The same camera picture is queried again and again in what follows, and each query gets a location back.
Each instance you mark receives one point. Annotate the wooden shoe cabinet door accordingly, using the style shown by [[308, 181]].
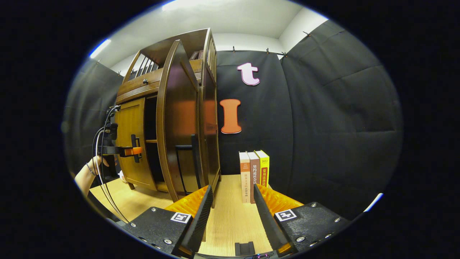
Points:
[[179, 115], [127, 122]]

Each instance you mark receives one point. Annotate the large ceiling light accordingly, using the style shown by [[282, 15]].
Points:
[[183, 3]]

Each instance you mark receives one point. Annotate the yellow book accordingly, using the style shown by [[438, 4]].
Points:
[[264, 169]]

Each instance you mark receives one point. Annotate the small ceiling light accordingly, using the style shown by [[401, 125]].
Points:
[[100, 48]]

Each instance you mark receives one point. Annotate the black backdrop cloth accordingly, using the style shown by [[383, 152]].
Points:
[[323, 126]]

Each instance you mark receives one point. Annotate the white plush toy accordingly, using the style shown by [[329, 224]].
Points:
[[122, 176]]

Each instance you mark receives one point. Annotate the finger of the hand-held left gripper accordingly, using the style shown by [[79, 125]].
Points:
[[131, 151]]

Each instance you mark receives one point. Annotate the dark brown book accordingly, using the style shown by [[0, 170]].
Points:
[[193, 55]]

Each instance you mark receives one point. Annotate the brown spine book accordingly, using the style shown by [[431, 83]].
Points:
[[254, 172]]

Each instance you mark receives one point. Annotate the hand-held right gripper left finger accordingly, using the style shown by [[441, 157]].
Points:
[[199, 219]]

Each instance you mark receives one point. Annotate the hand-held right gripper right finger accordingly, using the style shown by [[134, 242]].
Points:
[[267, 219]]

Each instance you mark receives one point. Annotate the wooden double-door shoe cabinet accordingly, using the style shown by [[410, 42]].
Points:
[[210, 144]]

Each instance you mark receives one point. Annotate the white and orange book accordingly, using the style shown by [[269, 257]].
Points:
[[244, 180]]

